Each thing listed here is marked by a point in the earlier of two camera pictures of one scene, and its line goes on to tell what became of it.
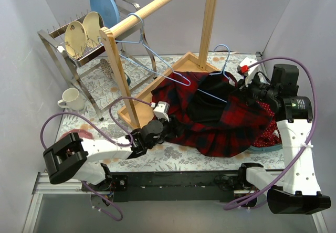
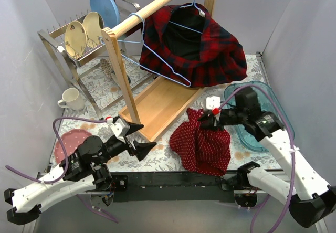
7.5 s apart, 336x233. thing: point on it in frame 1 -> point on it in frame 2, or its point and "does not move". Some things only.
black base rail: (171, 186) does not move
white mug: (74, 101) does not move
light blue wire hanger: (222, 72) -> (201, 12)
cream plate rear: (92, 23) does not move
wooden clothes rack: (138, 111) does not move
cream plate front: (75, 39) does not move
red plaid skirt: (210, 110) -> (183, 43)
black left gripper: (171, 124) -> (130, 140)
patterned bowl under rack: (106, 67) does not move
